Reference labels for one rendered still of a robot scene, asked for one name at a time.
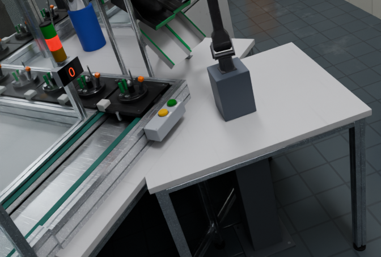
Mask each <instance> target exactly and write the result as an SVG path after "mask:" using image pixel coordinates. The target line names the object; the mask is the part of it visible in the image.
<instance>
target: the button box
mask: <svg viewBox="0 0 381 257"><path fill-rule="evenodd" d="M169 100H170V99H169ZM161 109H167V110H168V114H166V115H165V116H159V114H158V112H157V114H156V115H155V116H154V117H153V118H152V119H151V120H150V121H149V122H148V123H147V125H146V126H145V127H144V128H143V129H144V131H145V134H146V137H147V139H148V140H154V141H160V142H161V141H162V139H164V138H165V136H166V135H167V134H168V132H169V131H170V130H171V129H172V128H173V126H174V125H175V124H176V123H177V122H178V121H179V119H180V118H181V117H182V115H183V114H184V113H185V112H186V110H185V106H184V102H183V100H176V104H175V105H174V106H168V105H167V103H166V104H165V105H164V106H163V107H162V108H161Z"/></svg>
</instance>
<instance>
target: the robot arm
mask: <svg viewBox="0 0 381 257"><path fill-rule="evenodd" d="M207 3H208V8H209V13H210V17H211V22H212V25H213V32H212V33H211V39H212V42H211V44H210V50H211V54H212V58H213V59H215V61H216V60H218V62H219V67H218V70H219V71H220V72H221V74H226V73H229V72H231V71H234V70H237V68H236V66H235V65H234V63H233V60H232V56H235V50H234V46H233V43H232V38H231V37H230V36H229V34H228V32H227V31H226V30H225V29H224V28H223V23H222V18H221V12H220V9H219V4H218V0H207ZM231 47H232V50H229V49H231ZM224 50H228V51H225V52H221V51H224ZM214 51H215V52H216V54H215V53H214ZM217 52H221V53H217Z"/></svg>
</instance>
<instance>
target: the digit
mask: <svg viewBox="0 0 381 257"><path fill-rule="evenodd" d="M65 70H66V73H67V75H68V77H69V80H70V81H71V80H72V79H73V78H75V77H76V76H77V75H78V73H77V71H76V69H75V67H74V64H73V62H72V63H70V64H69V65H68V66H67V67H65Z"/></svg>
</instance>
